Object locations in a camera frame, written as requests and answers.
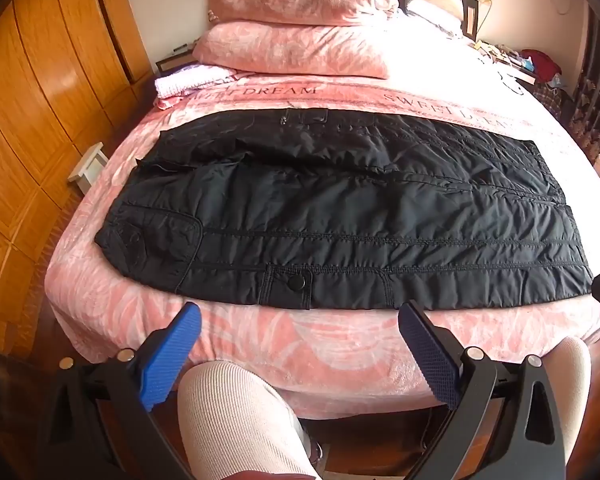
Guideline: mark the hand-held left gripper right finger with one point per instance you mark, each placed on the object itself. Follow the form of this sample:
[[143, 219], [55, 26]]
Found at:
[[430, 355]]

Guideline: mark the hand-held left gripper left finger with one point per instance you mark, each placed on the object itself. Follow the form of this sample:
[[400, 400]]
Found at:
[[172, 355]]

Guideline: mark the black pants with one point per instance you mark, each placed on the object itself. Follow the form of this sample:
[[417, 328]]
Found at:
[[330, 210]]

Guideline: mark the person's left leg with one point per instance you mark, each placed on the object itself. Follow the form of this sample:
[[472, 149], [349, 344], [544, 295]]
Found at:
[[230, 410]]

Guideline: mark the person's leg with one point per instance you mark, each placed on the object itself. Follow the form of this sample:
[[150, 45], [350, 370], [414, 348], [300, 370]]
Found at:
[[572, 385], [230, 410]]

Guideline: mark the person's right leg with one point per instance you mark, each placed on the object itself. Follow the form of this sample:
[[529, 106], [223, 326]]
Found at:
[[572, 385]]

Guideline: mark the bed with pink printed blanket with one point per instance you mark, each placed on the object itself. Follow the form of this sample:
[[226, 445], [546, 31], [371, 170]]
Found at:
[[330, 350]]

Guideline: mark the patterned curtain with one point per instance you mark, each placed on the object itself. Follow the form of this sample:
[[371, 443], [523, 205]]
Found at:
[[595, 85]]

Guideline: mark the small white stool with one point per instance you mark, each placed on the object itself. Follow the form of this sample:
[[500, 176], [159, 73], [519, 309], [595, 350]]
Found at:
[[92, 160]]

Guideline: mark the red cloth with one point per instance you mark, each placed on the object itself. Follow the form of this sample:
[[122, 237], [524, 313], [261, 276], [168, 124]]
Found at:
[[542, 65]]

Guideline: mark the cluttered bedside table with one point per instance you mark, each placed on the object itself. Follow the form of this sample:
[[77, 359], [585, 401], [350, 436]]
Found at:
[[505, 55]]

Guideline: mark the folded white pink towel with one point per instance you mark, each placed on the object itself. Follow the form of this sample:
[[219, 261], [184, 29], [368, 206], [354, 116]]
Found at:
[[190, 80]]

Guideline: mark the wooden wardrobe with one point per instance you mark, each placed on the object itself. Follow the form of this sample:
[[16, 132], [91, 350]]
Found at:
[[40, 110]]

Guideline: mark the dark nightstand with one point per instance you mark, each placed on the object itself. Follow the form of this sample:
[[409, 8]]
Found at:
[[172, 62]]

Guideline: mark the white pillow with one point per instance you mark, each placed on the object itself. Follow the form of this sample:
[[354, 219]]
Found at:
[[430, 12]]

